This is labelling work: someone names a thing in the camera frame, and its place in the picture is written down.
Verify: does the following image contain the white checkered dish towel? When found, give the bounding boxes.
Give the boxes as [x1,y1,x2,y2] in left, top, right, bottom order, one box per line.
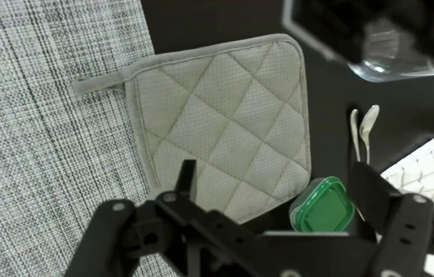
[379,134,434,212]

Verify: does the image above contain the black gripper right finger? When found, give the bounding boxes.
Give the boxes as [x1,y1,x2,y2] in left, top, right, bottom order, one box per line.
[350,160,434,277]

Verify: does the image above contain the black side table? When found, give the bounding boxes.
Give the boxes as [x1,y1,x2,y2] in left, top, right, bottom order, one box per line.
[139,0,434,243]

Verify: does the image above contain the clear stemless glass cup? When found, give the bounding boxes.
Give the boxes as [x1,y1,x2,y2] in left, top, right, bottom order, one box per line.
[282,0,434,85]

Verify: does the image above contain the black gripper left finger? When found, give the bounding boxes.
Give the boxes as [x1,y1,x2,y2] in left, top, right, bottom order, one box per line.
[65,159,260,277]

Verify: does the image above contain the silver spoon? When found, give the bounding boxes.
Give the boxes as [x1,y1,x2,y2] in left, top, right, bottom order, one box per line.
[359,103,382,166]
[348,108,364,165]

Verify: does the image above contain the grey quilted pot holder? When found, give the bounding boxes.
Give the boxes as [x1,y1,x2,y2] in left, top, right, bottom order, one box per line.
[73,32,314,226]

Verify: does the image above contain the small green lidded container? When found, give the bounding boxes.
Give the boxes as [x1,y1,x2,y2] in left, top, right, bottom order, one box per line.
[288,176,357,236]

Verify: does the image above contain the grey woven placemat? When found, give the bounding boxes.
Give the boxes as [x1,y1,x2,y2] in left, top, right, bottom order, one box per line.
[0,0,179,277]

